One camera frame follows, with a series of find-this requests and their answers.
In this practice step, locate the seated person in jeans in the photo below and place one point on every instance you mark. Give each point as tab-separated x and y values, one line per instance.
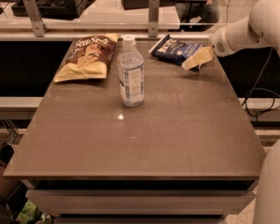
198	16

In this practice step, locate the brown cardboard box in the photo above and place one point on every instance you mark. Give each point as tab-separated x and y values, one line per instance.
7	186

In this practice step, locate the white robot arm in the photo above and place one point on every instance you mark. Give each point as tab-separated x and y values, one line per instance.
260	29

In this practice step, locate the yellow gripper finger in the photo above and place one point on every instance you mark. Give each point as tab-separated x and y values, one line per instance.
200	57

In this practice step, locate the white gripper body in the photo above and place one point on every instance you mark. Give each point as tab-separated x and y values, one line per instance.
218	45

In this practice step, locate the clear plastic water bottle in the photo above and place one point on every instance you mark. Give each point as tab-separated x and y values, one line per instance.
131	73

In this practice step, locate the yellow brown chip bag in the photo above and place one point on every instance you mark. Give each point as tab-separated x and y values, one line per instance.
89	58

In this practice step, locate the left metal railing bracket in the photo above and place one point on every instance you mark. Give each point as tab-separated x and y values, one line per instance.
38	26

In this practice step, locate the middle metal railing bracket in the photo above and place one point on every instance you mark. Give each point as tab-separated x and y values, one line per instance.
153	17

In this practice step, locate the metal railing bracket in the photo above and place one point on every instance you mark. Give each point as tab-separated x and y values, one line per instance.
38	26
153	17

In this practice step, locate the blue chip bag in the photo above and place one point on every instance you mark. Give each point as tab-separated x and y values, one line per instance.
174	50

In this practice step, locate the black equipment case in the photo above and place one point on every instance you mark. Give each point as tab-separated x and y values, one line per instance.
62	9

